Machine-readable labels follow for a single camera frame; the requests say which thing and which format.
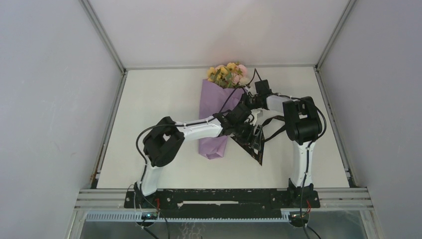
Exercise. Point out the white fake flower stem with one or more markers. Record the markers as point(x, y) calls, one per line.
point(244, 81)

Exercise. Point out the purple pink wrapping paper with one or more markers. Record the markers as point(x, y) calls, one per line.
point(216, 102)

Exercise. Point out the black ribbon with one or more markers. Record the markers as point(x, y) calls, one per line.
point(251, 137)

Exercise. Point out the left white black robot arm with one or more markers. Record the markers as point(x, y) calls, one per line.
point(158, 145)

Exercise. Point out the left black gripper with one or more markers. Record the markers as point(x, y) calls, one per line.
point(254, 140)

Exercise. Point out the left green circuit board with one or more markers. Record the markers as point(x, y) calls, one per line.
point(149, 216)

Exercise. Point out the yellow fake flower stem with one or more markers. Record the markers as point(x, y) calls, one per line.
point(222, 77)

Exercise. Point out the right circuit board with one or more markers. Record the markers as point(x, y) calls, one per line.
point(299, 216)

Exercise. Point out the pink bud fake flower stem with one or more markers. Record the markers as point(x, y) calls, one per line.
point(237, 72)

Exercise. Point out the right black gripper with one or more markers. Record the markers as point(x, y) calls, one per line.
point(245, 96)

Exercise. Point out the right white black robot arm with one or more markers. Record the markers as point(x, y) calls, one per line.
point(304, 124)

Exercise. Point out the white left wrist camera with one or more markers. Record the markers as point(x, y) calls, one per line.
point(256, 113)

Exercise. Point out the white slotted cable duct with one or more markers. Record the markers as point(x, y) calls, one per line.
point(109, 216)

